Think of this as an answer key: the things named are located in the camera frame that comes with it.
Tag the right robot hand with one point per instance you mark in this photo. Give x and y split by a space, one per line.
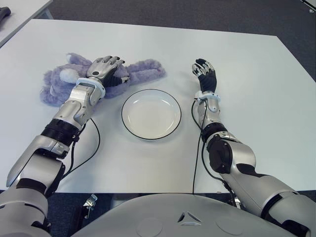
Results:
208 80

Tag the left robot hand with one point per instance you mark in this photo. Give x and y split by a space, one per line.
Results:
103 70

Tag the purple plush doll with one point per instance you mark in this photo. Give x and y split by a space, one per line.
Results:
145 71

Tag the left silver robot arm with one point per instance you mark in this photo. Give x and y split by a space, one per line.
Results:
54 138

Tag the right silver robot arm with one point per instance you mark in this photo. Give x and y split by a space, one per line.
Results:
242 155

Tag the white plate black rim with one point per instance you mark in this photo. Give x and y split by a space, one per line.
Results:
151 114

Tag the white side table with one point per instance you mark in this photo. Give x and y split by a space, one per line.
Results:
22 17

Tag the black object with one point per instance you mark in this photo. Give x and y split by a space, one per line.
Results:
5 11

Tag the white corner table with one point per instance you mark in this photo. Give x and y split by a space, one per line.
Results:
309 3

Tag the metal table clamp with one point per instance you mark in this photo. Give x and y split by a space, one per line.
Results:
90 202

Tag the silver robot torso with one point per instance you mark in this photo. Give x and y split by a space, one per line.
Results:
148 217

